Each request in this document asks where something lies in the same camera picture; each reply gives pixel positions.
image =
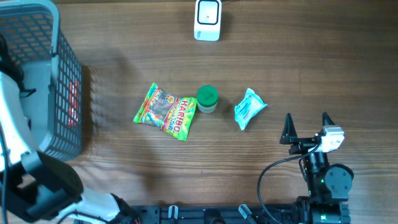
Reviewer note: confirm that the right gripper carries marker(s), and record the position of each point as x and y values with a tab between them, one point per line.
289	136

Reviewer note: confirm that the light blue tissue packet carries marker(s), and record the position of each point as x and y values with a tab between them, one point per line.
248	108

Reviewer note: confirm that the green lid plastic jar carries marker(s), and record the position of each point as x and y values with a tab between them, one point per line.
207	98

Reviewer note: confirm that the green Haribo candy bag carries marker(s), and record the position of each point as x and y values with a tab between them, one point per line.
171	114

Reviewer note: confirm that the red package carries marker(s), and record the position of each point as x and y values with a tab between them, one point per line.
73	112

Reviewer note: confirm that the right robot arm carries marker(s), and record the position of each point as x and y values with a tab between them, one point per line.
328	184

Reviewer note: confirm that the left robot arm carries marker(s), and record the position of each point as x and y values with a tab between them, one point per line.
35	186

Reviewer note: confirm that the white barcode scanner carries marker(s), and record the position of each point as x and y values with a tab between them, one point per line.
207	24

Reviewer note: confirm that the grey plastic mesh basket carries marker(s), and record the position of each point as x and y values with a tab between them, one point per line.
35	42

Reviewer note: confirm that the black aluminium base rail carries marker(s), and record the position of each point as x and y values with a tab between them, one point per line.
279	213

